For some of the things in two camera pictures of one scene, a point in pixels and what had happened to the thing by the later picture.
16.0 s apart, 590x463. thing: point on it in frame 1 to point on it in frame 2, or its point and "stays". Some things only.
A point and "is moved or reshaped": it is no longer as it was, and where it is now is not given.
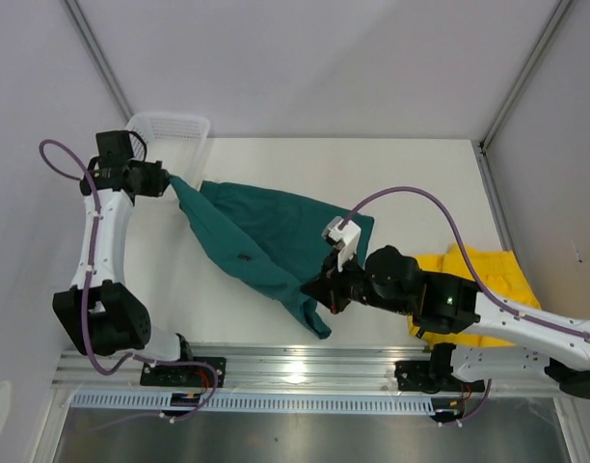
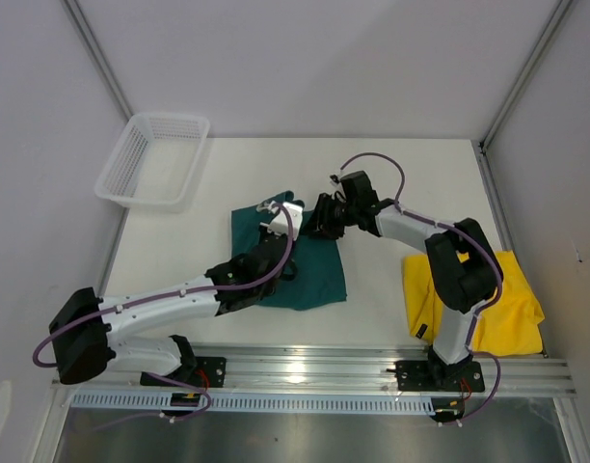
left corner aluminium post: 98,57 stays
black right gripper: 329,290 to 322,226
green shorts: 276,242 is moved or reshaped
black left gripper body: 151,177 to 269,289
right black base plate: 415,375 stays
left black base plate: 188,374 stays
